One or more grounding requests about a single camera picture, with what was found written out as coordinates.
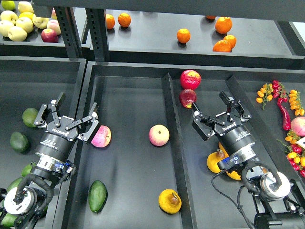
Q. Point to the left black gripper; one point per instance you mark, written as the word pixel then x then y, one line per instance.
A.
pixel 61 133

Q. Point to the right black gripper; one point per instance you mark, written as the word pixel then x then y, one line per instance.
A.
pixel 232 134

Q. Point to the dark green avocado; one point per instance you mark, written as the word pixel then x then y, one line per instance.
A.
pixel 97 196
pixel 19 142

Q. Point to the yellow pear with brown spot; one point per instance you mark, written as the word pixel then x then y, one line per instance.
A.
pixel 169 201

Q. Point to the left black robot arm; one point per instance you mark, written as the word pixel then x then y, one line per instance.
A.
pixel 28 201

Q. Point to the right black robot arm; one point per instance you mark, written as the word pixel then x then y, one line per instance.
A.
pixel 278 201

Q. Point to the yellow pear with stem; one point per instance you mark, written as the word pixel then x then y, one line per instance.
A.
pixel 216 157

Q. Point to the pink apple left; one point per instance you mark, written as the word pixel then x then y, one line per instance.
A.
pixel 102 137

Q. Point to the pink apple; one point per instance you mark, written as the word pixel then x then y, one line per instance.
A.
pixel 102 137
pixel 159 135

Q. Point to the dark red apple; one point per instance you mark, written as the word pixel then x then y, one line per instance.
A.
pixel 187 97

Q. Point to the orange cherry tomato bunch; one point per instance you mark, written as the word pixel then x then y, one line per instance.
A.
pixel 264 95

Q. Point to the bright red apple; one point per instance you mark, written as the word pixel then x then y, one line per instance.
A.
pixel 190 79

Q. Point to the black left tray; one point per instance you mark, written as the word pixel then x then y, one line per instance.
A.
pixel 30 82

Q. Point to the black tray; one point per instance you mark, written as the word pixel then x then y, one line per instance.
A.
pixel 30 82
pixel 132 98

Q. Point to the red chili pepper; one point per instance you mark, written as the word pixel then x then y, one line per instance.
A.
pixel 286 121

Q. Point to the pink apple centre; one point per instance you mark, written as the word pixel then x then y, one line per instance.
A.
pixel 159 135

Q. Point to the yellow cherry tomato bunch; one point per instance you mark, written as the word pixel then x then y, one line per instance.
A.
pixel 296 103

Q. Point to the pink apple right edge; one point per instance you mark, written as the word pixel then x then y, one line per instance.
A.
pixel 298 126

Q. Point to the orange at shelf front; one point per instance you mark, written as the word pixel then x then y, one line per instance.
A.
pixel 222 46

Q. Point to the small orange on shelf right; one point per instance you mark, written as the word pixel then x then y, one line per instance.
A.
pixel 231 39

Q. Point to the black centre tray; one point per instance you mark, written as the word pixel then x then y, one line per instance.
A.
pixel 132 98

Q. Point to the red apple on shelf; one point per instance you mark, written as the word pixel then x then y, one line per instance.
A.
pixel 49 35

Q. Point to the orange on shelf centre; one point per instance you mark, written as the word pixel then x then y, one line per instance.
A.
pixel 183 35

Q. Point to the large orange on shelf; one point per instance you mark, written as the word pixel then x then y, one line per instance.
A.
pixel 223 25

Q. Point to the pale yellow apple front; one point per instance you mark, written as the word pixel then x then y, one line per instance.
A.
pixel 17 34

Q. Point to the orange on shelf left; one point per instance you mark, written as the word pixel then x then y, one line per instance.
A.
pixel 124 20

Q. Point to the black shelf post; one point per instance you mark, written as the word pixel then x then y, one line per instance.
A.
pixel 96 20

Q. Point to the orange behind post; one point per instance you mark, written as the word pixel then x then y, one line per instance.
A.
pixel 110 21

